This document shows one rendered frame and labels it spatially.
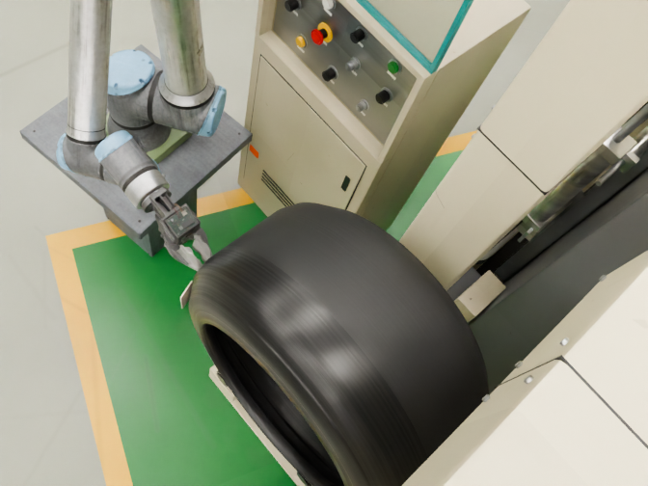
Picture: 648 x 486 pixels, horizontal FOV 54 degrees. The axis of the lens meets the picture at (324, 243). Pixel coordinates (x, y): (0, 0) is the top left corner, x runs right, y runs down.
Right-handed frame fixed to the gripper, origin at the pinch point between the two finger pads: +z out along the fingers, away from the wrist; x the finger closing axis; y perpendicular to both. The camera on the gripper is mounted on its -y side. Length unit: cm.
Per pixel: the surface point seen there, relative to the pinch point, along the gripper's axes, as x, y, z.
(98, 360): -26, -103, -14
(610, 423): 0, 84, 48
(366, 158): 59, -14, -2
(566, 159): 26, 76, 28
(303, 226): 7.1, 40.9, 10.0
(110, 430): -37, -100, 9
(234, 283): -8.0, 40.8, 10.9
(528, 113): 26, 76, 20
